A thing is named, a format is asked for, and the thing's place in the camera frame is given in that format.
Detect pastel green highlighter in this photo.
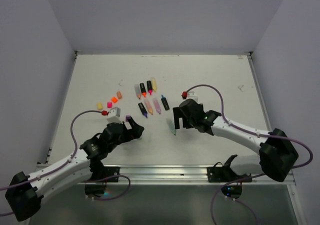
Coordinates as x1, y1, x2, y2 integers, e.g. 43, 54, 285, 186
166, 118, 177, 136

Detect purple highlighter cap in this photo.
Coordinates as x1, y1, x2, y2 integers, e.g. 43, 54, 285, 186
125, 115, 132, 122

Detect black blue highlighter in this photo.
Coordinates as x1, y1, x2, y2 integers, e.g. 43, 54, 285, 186
161, 94, 170, 111

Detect purple highlighter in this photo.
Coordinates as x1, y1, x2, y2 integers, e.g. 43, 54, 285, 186
138, 102, 148, 118

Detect pastel pink highlighter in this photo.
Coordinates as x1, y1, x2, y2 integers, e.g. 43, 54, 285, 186
152, 97, 162, 114

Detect pastel yellow highlighter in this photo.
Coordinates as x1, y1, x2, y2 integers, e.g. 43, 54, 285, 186
143, 98, 154, 115

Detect neon pink highlighter cap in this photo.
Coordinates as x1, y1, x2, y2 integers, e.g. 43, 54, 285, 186
107, 101, 113, 108

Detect yellow highlighter cap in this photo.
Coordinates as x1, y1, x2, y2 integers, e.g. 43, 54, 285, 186
96, 102, 103, 111

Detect neon orange highlighter cap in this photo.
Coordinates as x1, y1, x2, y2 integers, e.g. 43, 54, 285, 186
111, 97, 118, 103

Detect black neon pink highlighter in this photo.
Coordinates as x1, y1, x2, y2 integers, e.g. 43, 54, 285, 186
146, 80, 153, 95

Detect pastel orange highlighter cap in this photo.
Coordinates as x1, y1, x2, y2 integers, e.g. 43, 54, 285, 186
116, 91, 123, 100

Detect black neon orange highlighter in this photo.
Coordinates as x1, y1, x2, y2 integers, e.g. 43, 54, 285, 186
139, 82, 147, 98

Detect pastel orange highlighter body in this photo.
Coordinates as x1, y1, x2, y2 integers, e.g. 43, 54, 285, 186
134, 84, 142, 100

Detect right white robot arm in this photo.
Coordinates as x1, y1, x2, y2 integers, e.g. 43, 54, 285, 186
173, 99, 299, 183

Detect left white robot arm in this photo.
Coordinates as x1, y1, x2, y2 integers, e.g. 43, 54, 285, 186
5, 117, 145, 222

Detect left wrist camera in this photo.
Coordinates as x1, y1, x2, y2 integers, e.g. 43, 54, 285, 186
106, 107, 122, 124

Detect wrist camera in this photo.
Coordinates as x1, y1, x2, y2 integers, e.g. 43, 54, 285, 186
106, 107, 122, 124
186, 91, 199, 103

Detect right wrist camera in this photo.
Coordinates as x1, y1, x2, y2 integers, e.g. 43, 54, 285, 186
186, 91, 199, 103

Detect aluminium rail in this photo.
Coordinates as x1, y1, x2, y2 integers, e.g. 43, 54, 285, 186
34, 162, 297, 186

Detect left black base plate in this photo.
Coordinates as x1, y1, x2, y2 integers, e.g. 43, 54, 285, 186
84, 166, 120, 197

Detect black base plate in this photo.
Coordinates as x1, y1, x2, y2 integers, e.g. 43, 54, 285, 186
206, 154, 252, 200
84, 166, 120, 197

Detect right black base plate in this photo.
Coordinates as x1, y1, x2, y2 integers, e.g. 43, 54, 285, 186
206, 154, 252, 200

